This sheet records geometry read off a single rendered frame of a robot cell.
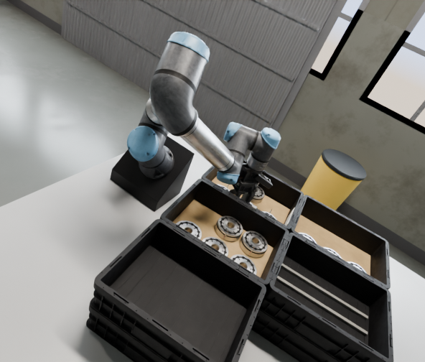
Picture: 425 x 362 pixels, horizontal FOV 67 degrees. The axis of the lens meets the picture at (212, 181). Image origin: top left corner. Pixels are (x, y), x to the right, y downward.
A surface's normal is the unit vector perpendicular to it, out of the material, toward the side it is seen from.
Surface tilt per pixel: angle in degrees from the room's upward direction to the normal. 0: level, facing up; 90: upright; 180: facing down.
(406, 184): 90
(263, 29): 90
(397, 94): 90
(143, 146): 50
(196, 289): 0
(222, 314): 0
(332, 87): 90
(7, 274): 0
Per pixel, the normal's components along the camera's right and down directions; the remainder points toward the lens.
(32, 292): 0.33, -0.75
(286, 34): -0.50, 0.38
